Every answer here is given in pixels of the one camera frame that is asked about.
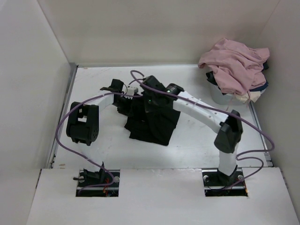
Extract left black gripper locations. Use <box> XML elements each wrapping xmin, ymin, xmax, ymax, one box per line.
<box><xmin>113</xmin><ymin>96</ymin><xmax>135</xmax><ymax>119</ymax></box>

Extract white laundry basket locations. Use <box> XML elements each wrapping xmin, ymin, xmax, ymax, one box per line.
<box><xmin>209</xmin><ymin>83</ymin><xmax>246</xmax><ymax>105</ymax></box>

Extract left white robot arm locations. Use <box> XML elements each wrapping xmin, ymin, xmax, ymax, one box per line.
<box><xmin>62</xmin><ymin>79</ymin><xmax>143</xmax><ymax>146</ymax></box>

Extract beige garment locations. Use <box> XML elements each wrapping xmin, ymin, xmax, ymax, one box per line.
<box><xmin>235</xmin><ymin>91</ymin><xmax>261</xmax><ymax>104</ymax></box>

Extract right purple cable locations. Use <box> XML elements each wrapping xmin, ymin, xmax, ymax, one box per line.
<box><xmin>130</xmin><ymin>70</ymin><xmax>275</xmax><ymax>190</ymax></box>

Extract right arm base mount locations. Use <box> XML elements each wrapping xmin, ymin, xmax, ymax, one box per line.
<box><xmin>202</xmin><ymin>168</ymin><xmax>248</xmax><ymax>197</ymax></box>

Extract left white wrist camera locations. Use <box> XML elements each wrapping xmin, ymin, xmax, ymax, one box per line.
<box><xmin>127</xmin><ymin>86</ymin><xmax>138</xmax><ymax>96</ymax></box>

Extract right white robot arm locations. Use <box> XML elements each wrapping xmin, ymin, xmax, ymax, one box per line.
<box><xmin>142</xmin><ymin>75</ymin><xmax>243</xmax><ymax>186</ymax></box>

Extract black trousers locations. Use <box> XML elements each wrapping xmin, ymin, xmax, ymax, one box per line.
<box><xmin>124</xmin><ymin>97</ymin><xmax>180</xmax><ymax>146</ymax></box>

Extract pink garment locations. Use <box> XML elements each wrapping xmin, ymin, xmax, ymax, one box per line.
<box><xmin>198</xmin><ymin>38</ymin><xmax>270</xmax><ymax>95</ymax></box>

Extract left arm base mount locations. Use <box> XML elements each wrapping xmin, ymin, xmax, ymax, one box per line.
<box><xmin>73</xmin><ymin>169</ymin><xmax>120</xmax><ymax>197</ymax></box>

